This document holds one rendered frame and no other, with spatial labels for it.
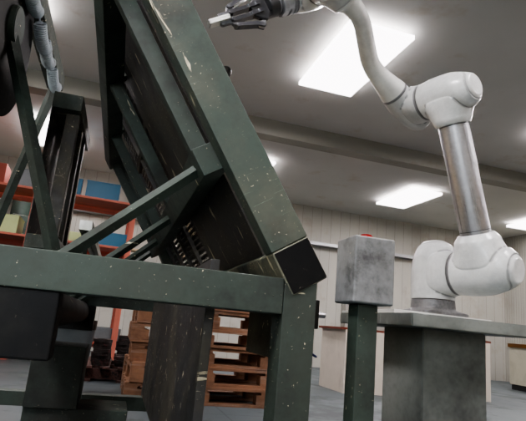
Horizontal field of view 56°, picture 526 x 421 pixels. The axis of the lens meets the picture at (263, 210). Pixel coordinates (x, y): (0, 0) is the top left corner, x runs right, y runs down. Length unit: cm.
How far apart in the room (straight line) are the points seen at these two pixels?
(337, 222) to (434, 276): 895
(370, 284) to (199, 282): 45
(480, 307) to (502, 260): 1076
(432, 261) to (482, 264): 20
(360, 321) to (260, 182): 45
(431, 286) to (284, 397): 80
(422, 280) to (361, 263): 56
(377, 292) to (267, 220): 35
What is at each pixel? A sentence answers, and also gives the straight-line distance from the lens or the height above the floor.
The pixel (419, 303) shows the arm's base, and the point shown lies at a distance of 188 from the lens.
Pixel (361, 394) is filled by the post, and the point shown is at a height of 52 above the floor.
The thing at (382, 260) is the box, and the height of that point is 87.
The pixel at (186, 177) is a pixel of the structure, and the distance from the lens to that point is 136.
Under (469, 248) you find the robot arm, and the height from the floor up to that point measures 98.
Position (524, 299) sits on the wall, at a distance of 1253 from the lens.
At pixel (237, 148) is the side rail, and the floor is 111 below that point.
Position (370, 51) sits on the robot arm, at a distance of 174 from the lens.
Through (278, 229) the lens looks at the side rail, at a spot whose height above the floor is 91.
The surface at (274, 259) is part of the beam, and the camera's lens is 126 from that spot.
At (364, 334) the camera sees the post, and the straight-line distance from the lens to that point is 138.
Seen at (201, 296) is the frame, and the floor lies 72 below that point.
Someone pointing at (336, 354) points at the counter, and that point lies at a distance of 648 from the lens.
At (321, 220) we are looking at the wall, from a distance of 1061.
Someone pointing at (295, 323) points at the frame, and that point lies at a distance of 127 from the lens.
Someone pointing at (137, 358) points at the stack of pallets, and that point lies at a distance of 433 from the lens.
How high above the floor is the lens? 66
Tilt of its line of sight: 13 degrees up
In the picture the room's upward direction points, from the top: 5 degrees clockwise
